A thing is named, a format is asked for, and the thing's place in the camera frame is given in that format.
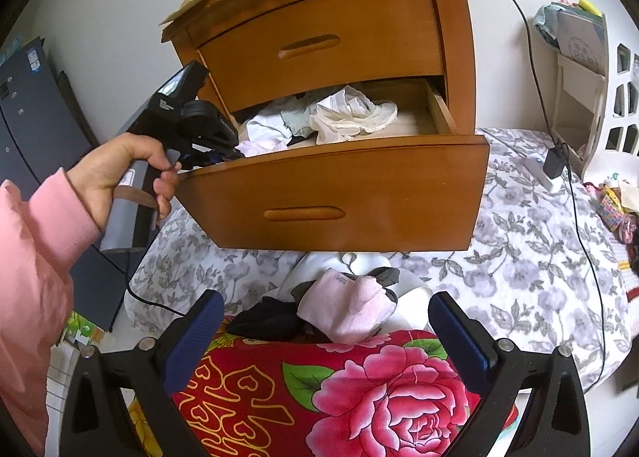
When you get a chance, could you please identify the cream garment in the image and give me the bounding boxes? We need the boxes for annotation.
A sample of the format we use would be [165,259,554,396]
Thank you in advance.
[307,84,399,146]

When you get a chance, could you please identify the teal cloth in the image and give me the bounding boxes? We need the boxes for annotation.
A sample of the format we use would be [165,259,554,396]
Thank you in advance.
[533,4,562,47]

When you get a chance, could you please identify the closed wooden drawer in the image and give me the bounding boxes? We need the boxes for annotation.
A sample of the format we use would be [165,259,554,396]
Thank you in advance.
[197,0,447,89]

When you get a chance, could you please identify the black charger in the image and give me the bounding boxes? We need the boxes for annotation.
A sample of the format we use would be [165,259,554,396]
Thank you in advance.
[544,146,571,177]

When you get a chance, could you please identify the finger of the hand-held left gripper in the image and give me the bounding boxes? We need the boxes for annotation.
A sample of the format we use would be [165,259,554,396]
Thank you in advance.
[190,144,246,171]

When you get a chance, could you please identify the person's left hand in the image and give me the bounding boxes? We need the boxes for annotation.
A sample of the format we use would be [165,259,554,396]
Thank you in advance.
[67,133,183,233]

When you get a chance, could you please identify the dark blue cabinet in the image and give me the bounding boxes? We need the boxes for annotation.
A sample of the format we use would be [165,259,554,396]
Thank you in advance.
[0,35,133,333]

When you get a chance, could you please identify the pink sock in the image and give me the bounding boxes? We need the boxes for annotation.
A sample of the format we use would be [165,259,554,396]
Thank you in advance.
[297,270,387,344]

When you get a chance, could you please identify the person's left forearm pink sleeve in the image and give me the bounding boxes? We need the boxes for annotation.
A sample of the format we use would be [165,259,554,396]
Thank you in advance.
[0,168,103,457]

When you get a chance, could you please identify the pale pink garment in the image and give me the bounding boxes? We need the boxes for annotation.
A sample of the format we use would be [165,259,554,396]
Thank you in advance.
[234,138,290,157]

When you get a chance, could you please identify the grey floral bedding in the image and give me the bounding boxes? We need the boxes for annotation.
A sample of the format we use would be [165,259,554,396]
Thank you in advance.
[122,127,639,388]

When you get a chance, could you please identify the grey printed book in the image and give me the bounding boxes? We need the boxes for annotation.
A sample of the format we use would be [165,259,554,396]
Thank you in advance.
[554,10,605,73]

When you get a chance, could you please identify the white cutout rack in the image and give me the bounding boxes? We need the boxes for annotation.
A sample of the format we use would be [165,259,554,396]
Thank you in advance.
[552,13,639,183]

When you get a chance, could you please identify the brown paper sheet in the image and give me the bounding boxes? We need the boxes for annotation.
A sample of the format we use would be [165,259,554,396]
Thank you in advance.
[160,0,215,31]

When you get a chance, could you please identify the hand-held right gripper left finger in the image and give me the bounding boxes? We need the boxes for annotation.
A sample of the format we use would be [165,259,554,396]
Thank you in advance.
[59,290,225,457]

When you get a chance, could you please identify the white cartoon print garment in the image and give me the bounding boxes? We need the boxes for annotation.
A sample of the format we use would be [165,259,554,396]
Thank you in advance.
[244,108,295,143]

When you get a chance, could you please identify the wooden nightstand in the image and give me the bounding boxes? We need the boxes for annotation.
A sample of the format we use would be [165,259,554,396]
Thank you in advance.
[160,0,477,138]

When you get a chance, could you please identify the black sock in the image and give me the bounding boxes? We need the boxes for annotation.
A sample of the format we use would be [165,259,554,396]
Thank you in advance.
[227,296,320,342]

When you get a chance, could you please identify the red floral blanket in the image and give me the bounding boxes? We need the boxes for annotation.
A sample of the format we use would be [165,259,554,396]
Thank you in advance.
[127,317,517,457]

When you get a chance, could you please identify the black cable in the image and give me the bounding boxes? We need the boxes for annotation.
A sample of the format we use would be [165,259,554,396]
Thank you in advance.
[456,0,607,390]

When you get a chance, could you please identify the colourful trinket pile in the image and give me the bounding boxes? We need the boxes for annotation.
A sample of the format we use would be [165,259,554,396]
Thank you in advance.
[581,178,639,263]

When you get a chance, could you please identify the green carton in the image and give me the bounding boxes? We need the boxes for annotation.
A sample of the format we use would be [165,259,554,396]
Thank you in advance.
[55,310,105,348]

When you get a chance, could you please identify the white red striped cloth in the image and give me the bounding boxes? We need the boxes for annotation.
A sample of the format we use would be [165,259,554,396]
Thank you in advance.
[618,237,639,311]

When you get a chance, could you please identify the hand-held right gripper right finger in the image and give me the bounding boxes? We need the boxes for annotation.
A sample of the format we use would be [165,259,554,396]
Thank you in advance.
[429,291,592,457]

